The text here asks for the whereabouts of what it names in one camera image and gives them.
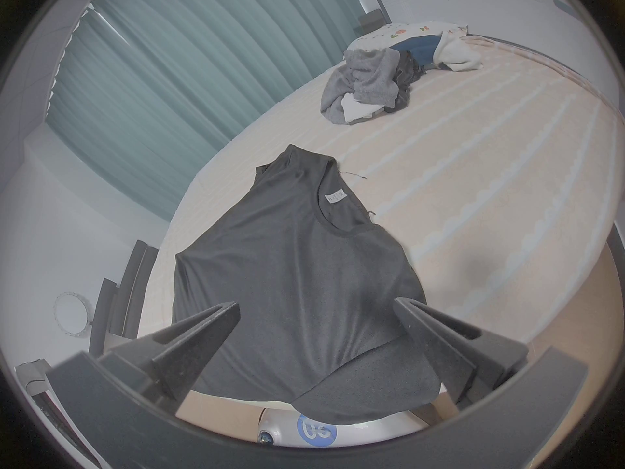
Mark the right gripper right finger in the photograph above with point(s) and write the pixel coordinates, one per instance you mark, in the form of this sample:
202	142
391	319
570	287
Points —
454	350

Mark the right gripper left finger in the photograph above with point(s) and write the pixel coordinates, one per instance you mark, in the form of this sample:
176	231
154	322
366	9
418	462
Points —
190	350

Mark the black T-shirt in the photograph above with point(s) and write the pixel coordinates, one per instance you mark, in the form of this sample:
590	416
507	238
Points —
302	286

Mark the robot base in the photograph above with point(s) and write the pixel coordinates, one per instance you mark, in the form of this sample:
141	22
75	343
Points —
317	430

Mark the bed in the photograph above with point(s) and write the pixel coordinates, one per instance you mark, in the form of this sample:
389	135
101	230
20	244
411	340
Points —
488	188

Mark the pile of clothes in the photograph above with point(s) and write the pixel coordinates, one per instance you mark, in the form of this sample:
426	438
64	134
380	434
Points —
366	76

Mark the blue-green curtain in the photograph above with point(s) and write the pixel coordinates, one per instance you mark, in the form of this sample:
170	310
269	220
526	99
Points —
195	76

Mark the blue and white garment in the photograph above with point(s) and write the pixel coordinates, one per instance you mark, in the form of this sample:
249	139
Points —
420	49

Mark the white printed pillow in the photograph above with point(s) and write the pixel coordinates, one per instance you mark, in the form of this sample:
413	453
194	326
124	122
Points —
400	30

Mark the grey bedside table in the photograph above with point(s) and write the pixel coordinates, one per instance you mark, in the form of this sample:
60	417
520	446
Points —
373	21

